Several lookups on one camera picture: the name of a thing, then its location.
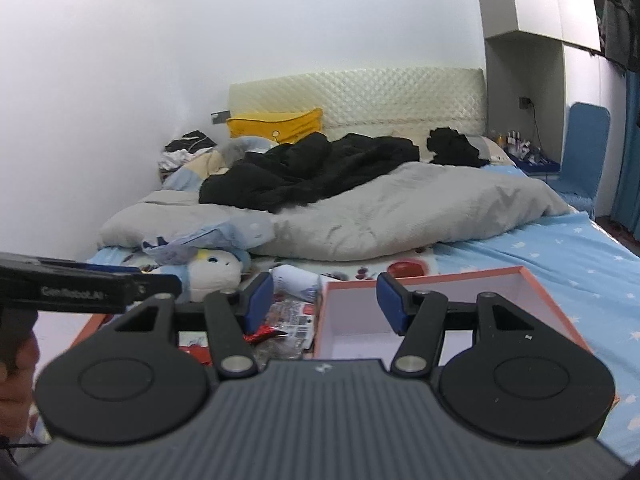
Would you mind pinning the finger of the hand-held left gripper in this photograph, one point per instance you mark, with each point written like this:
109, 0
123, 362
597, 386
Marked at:
157, 285

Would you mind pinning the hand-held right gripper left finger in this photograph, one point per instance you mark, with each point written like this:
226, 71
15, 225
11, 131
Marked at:
260, 302

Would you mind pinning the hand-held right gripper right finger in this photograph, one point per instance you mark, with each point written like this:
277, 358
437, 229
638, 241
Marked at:
391, 305

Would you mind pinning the clear red-brown snack packet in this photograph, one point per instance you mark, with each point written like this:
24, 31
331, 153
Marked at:
282, 312

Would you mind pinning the orange cardboard box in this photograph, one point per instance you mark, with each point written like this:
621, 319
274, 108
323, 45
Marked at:
360, 310

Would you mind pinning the white barcode snack packet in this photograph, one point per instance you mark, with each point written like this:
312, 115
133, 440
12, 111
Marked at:
306, 317

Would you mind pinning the person's left hand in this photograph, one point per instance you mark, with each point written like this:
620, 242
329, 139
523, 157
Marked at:
20, 395

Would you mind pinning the red snack packet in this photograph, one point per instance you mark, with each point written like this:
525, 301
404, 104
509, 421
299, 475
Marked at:
262, 332

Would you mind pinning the white spray bottle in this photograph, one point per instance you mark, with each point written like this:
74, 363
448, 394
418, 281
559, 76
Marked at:
295, 282

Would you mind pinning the fruit print mat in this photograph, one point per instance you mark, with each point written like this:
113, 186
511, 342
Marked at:
360, 265

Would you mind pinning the white plush bird toy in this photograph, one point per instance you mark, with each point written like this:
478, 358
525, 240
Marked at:
215, 272

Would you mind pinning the light blue plastic bag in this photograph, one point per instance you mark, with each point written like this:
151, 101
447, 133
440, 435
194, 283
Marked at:
210, 237

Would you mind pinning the grey duvet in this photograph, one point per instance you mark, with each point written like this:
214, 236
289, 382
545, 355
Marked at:
400, 210

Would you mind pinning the pile of clothes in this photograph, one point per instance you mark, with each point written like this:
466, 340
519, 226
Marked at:
185, 152

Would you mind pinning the black jacket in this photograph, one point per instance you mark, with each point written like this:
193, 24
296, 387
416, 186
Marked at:
310, 170

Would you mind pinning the black garment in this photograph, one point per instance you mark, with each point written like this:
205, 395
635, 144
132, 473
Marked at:
452, 147

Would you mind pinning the yellow pillow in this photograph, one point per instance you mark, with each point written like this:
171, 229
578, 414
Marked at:
280, 125

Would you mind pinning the blue tray of bottles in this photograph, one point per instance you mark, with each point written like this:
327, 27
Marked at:
530, 160

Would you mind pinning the cream quilted headboard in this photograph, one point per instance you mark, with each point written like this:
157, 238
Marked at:
400, 95

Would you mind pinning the blue chair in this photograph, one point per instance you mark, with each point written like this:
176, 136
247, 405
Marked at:
582, 150

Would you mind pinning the blue curtain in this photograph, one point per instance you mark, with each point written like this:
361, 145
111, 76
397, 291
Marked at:
627, 185

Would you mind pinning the white wardrobe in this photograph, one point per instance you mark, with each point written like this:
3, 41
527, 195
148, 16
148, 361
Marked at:
530, 0

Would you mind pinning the hanging dark clothes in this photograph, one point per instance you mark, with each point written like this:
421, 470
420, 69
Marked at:
617, 20

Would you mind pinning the grey wall plate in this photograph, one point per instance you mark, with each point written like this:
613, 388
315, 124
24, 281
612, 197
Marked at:
220, 117

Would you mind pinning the wall socket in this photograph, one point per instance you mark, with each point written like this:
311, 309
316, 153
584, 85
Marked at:
525, 102

